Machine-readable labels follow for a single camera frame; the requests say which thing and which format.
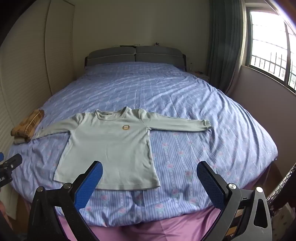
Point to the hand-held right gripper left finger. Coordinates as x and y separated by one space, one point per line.
89 185

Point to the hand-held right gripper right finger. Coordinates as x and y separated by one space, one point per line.
211 187

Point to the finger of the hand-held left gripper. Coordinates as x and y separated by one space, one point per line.
13 160

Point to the light green long-sleeve shirt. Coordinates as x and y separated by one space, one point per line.
111 148

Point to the brown plaid folded garment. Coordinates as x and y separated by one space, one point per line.
26 125

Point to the pink bed skirt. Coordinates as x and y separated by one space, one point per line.
161 229

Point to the blue floral bed sheet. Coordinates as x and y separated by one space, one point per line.
185 104

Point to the cream wardrobe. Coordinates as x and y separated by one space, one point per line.
25 58

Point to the white nightstand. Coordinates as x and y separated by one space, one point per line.
201 75

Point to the grey headboard cushion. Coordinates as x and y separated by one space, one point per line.
159 54
111 55

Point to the flat books on headboard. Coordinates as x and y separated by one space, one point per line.
129 45

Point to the green curtain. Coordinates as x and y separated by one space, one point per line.
225 41

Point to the barred window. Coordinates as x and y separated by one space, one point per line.
270 46

